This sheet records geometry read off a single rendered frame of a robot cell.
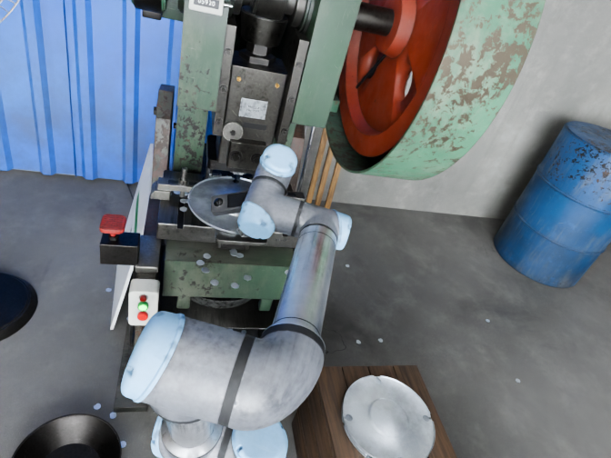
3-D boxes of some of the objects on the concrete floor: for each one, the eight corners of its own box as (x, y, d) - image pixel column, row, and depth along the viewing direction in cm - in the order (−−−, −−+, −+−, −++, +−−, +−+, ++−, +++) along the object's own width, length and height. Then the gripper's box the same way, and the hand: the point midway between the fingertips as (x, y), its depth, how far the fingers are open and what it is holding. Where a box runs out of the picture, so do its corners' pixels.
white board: (109, 329, 178) (147, 213, 148) (118, 248, 215) (150, 143, 186) (112, 329, 179) (151, 214, 149) (121, 248, 216) (153, 143, 186)
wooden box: (422, 532, 145) (470, 485, 125) (312, 548, 134) (345, 499, 114) (383, 418, 176) (416, 364, 156) (291, 423, 165) (314, 366, 145)
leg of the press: (148, 412, 156) (161, 202, 104) (113, 413, 152) (108, 196, 101) (165, 243, 226) (177, 68, 175) (141, 242, 223) (146, 63, 171)
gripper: (286, 213, 103) (265, 250, 121) (284, 180, 107) (264, 221, 125) (250, 210, 100) (234, 248, 118) (248, 176, 104) (233, 218, 122)
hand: (239, 232), depth 119 cm, fingers closed
